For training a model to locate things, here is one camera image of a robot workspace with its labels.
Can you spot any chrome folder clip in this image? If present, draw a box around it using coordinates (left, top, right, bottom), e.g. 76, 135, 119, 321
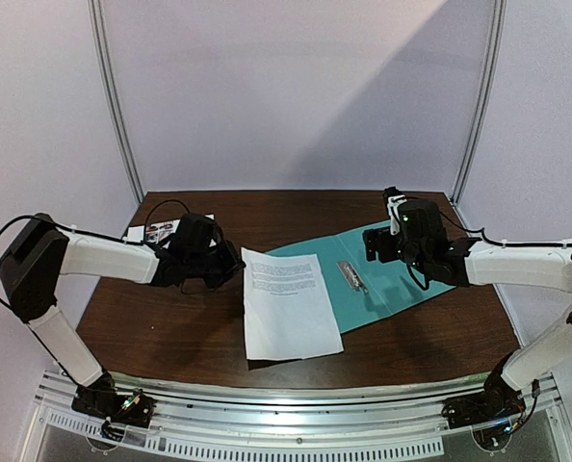
337, 261, 369, 295

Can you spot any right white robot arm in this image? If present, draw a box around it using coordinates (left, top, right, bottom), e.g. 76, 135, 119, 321
362, 194, 572, 420

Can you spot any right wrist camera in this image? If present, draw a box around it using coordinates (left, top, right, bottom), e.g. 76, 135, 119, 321
382, 186, 407, 236

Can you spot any white printed paper sheet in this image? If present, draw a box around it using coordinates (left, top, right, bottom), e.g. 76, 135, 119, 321
241, 248, 344, 362

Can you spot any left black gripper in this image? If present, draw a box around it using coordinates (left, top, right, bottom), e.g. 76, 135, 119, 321
187, 240, 246, 289

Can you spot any teal file folder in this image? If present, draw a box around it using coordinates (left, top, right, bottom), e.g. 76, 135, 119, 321
268, 221, 453, 334

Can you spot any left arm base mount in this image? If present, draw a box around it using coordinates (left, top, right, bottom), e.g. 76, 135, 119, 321
71, 372, 156, 443

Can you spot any aluminium mounting rail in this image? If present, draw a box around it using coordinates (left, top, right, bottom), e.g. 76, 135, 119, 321
20, 372, 572, 461

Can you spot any colourful printed leaflet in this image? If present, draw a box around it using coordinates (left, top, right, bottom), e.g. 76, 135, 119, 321
125, 214, 216, 244

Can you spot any right aluminium wall post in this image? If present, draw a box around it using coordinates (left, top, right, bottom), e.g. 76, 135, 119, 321
450, 0, 507, 207

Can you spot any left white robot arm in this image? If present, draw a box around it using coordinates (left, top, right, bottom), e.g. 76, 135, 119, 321
0, 213, 245, 418

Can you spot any aluminium wall post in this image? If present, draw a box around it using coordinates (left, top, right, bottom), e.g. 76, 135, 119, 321
450, 0, 507, 207
88, 0, 144, 205

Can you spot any left aluminium wall post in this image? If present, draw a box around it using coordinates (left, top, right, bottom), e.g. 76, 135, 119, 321
88, 0, 144, 205

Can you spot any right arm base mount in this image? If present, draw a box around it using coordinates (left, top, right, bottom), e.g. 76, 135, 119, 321
441, 373, 540, 434

